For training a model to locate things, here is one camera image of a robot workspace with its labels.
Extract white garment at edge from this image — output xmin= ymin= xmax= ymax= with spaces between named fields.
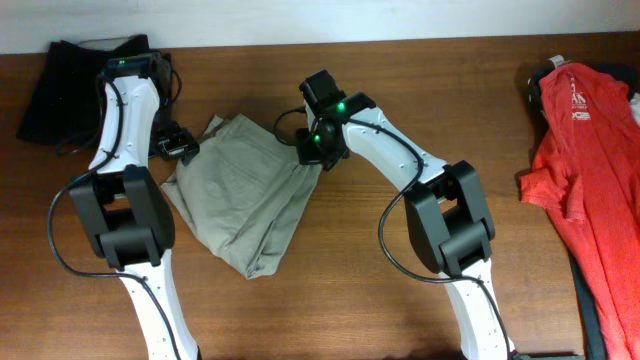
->
xmin=629 ymin=93 xmax=640 ymax=126

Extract khaki shorts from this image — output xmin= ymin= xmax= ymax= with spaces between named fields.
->
xmin=161 ymin=114 xmax=321 ymax=279

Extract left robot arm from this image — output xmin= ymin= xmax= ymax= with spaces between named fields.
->
xmin=60 ymin=52 xmax=201 ymax=359

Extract folded black garment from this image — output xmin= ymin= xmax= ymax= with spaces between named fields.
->
xmin=16 ymin=35 xmax=154 ymax=147

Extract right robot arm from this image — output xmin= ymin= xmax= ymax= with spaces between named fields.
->
xmin=296 ymin=70 xmax=516 ymax=359

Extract red printed t-shirt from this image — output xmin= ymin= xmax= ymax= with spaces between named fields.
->
xmin=520 ymin=63 xmax=639 ymax=359

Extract dark garment under pile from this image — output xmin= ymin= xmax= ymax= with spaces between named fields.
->
xmin=527 ymin=63 xmax=639 ymax=360

